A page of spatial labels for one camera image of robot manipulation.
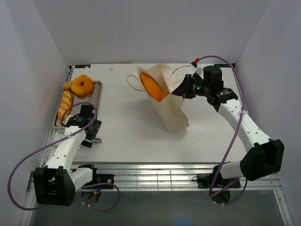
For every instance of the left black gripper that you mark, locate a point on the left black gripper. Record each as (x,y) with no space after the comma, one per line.
(97,124)

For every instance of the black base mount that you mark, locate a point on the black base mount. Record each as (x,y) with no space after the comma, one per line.
(204,180)
(106,180)

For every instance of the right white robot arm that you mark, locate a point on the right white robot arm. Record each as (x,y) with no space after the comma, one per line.
(263,154)

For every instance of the metal tongs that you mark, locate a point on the metal tongs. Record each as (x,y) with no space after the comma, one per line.
(94,141)

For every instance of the aluminium frame rail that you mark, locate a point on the aluminium frame rail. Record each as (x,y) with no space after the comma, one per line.
(140,177)

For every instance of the striped baguette bread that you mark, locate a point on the striped baguette bread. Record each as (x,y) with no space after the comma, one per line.
(66,102)

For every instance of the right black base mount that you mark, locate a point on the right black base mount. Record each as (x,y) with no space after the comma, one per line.
(204,180)

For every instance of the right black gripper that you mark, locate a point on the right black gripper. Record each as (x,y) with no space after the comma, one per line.
(184,89)

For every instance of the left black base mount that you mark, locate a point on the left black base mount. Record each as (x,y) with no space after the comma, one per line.
(106,180)

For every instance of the beige paper bag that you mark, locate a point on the beige paper bag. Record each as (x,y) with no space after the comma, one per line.
(170,108)

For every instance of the orange ring bread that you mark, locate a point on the orange ring bread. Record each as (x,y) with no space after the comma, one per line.
(81,85)

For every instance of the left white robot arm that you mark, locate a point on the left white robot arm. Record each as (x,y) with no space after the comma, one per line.
(56,183)

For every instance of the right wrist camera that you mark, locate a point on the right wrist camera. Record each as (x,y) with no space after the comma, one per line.
(197,67)

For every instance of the small round bun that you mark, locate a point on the small round bun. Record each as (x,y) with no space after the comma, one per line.
(67,85)

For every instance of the long orange bread loaf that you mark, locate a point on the long orange bread loaf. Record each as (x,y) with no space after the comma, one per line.
(152,87)

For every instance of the metal tray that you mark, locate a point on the metal tray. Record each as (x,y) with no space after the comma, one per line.
(92,97)

